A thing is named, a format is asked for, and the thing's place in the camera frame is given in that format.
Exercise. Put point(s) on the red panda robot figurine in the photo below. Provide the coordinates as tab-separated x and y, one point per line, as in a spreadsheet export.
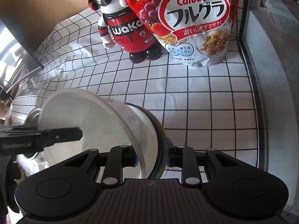
119	25

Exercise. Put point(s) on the yellow rimmed white bowl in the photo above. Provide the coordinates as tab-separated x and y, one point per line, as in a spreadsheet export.
161	160

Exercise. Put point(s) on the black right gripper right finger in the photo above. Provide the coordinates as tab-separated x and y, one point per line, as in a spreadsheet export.
230	186

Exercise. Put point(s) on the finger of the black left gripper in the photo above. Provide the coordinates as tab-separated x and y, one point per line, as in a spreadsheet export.
51	137

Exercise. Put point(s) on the white glass PC case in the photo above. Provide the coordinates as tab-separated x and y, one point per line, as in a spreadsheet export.
270	36

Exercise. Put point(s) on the red Calbee cereal bag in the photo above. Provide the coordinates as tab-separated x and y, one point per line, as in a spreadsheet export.
193	32

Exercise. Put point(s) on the stainless steel bowl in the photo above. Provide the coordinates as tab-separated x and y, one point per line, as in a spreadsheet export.
32	119

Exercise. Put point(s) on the blue enamel bowl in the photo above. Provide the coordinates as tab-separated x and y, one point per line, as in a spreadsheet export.
148	143

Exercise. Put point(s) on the white printed paper bowl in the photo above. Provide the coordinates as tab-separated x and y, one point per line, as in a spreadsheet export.
104	123

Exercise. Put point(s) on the white checkered tablecloth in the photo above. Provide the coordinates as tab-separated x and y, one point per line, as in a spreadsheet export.
209	107

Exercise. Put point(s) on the black gloved left hand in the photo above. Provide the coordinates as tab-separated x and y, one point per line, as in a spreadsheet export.
10	172

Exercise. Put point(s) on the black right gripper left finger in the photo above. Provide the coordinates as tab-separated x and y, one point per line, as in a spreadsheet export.
72	186

